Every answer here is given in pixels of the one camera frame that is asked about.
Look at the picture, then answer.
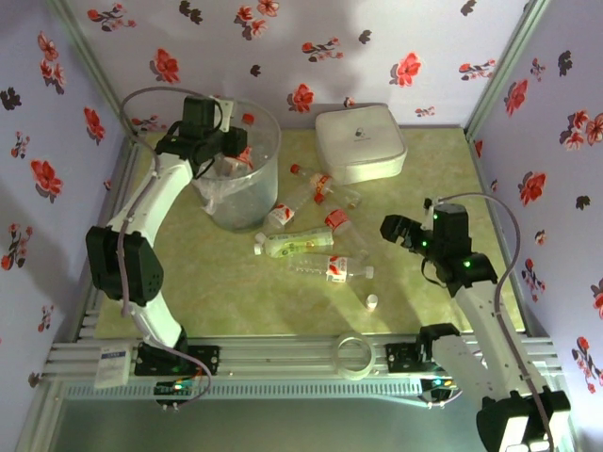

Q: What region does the aluminium side rail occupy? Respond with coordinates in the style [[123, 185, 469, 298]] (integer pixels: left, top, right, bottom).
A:
[[465, 131, 536, 336], [77, 134, 142, 340]]

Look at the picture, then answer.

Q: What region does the controller board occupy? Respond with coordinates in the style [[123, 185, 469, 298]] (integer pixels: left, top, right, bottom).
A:
[[155, 380, 197, 396], [421, 374, 461, 392]]

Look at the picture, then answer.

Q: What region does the aluminium corner post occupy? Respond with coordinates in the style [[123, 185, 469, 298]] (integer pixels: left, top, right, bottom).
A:
[[46, 0, 145, 142], [464, 0, 552, 142]]

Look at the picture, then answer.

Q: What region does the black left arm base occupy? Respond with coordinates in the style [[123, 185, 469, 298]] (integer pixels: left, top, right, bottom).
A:
[[134, 343, 222, 378]]

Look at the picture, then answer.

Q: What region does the yellow-green plastic bottle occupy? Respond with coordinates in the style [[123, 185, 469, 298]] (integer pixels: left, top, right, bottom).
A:
[[253, 226, 335, 259]]

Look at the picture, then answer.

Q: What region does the grey slotted cable duct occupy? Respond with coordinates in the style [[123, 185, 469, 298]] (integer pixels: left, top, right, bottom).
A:
[[63, 379, 423, 401]]

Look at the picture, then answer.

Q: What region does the clear plastic bottle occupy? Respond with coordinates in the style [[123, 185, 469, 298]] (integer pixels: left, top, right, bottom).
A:
[[237, 111, 259, 142]]

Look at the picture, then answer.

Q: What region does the right controller board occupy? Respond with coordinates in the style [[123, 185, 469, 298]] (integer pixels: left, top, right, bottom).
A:
[[421, 374, 461, 392]]

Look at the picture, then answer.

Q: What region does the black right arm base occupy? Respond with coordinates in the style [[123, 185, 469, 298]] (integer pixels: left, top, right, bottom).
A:
[[384, 342, 428, 377]]

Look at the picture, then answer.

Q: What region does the long clear bottle white cap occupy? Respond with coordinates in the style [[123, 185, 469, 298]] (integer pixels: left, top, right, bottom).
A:
[[287, 253, 376, 285]]

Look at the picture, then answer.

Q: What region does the left controller board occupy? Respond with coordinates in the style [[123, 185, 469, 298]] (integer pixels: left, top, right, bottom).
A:
[[155, 380, 197, 396]]

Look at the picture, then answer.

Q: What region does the crushed red label bottle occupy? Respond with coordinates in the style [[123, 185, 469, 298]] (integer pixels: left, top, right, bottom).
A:
[[261, 186, 313, 236]]

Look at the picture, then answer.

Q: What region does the thin purple base wire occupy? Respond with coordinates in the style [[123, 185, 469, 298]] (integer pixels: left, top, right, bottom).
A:
[[155, 357, 213, 409], [423, 371, 470, 409]]

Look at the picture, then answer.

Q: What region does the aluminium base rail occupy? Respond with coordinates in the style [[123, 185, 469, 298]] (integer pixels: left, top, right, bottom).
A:
[[44, 334, 564, 380]]

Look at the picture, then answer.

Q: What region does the clear plastic bin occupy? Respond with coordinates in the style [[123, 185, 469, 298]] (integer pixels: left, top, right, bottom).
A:
[[190, 96, 283, 233]]

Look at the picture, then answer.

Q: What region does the clear tape roll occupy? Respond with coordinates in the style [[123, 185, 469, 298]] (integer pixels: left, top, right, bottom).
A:
[[333, 331, 376, 379]]

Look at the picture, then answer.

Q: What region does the green marbled table mat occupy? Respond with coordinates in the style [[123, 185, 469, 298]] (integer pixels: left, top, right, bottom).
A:
[[96, 126, 527, 338]]

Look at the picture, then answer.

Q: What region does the white label card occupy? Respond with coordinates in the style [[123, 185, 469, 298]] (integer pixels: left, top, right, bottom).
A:
[[93, 345, 131, 390]]

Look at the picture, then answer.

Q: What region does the clear bottle red label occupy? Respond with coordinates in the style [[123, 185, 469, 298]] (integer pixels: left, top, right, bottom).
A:
[[323, 208, 372, 261], [224, 147, 256, 179]]

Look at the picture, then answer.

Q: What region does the grey right arm cable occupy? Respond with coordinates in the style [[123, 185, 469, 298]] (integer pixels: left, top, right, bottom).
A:
[[431, 191, 557, 452]]

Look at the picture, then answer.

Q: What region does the white zip case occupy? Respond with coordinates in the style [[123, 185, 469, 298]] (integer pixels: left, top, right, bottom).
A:
[[314, 103, 409, 186]]

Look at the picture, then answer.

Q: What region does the clear bottle red cap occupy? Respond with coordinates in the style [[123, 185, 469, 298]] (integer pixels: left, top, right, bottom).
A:
[[290, 163, 336, 193], [313, 186, 364, 211]]

